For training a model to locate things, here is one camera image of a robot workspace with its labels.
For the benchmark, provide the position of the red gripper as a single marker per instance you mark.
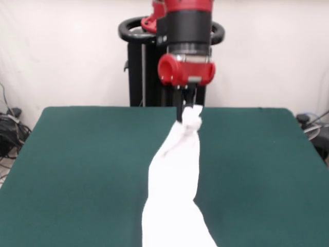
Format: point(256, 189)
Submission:
point(187, 72)

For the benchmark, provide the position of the white towel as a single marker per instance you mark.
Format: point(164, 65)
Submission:
point(174, 180)

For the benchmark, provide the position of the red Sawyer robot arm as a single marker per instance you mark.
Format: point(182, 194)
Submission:
point(187, 23)

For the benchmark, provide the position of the dark green table cloth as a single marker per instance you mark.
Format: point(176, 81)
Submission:
point(77, 180)

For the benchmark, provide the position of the black power adapter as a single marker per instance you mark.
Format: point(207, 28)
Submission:
point(15, 112)

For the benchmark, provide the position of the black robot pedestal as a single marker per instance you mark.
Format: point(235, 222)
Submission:
point(144, 77)

